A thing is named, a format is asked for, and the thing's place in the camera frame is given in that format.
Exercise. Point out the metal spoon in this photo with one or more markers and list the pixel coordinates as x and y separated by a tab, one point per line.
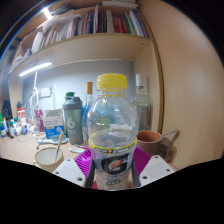
170	134
60	143

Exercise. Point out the under-shelf light bar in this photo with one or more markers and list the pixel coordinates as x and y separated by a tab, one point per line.
35	69

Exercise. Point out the cream ceramic cup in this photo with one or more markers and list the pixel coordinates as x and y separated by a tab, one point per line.
45	158

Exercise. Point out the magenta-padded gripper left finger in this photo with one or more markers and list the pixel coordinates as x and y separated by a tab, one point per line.
68	171

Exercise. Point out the ceiling light bar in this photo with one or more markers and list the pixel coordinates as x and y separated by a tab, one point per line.
46	13

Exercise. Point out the magenta box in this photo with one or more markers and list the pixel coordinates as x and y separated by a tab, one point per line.
39	120

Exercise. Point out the clear bottle gold cap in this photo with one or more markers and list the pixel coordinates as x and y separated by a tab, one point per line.
88	96

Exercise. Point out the dark bottle green cap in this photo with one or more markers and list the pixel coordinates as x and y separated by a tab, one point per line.
11	129

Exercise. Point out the brown mug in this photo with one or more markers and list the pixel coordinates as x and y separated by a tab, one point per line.
150	141

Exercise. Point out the grey shaker bottle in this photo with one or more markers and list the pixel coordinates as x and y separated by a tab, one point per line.
73	123

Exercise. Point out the clear glass bottle white cap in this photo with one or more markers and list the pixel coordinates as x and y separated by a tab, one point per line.
142	106

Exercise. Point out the white desk lamp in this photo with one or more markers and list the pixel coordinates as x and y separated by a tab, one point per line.
34	96

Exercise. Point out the clear drink bottle yellow cap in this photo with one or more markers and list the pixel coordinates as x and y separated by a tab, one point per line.
111	113

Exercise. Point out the wooden shelf unit with books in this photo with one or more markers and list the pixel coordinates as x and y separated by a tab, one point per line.
100	46

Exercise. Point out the red and white canister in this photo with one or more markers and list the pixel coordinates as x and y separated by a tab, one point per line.
21	115

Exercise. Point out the white wall power outlet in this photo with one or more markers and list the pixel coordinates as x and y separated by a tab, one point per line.
45	92

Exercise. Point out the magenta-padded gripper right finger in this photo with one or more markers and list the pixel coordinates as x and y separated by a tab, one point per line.
156	170

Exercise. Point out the white and blue carton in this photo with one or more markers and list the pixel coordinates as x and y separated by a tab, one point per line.
53	125

